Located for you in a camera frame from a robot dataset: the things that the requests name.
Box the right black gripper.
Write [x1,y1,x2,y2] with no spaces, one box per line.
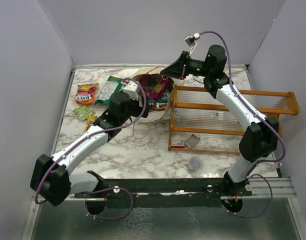
[160,51,212,81]

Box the dark green snack bag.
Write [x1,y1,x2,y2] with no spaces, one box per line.
[94,76,123,106]

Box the yellow orange snack packet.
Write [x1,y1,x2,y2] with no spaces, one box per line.
[84,115,98,133]

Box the light green snack packet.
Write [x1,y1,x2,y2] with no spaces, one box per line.
[73,105,95,121]

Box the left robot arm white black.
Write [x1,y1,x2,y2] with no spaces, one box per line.
[30,91,149,206]

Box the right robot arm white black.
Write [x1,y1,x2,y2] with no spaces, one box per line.
[160,44,279,196]

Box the purple snack packet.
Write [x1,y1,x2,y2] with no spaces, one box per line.
[139,73,174,101]

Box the red white small box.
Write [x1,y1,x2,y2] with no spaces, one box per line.
[170,139,185,148]

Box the wooden tiered rack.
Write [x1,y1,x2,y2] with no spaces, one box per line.
[168,86,300,155]

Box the grey open small carton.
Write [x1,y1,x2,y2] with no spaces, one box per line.
[184,133,201,149]

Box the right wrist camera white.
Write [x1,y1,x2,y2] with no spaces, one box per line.
[184,33,201,55]

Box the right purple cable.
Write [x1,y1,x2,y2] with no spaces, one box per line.
[196,30,287,218]

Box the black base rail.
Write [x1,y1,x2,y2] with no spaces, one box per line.
[81,175,252,216]

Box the aluminium frame rail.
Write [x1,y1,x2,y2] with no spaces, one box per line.
[31,177,298,201]

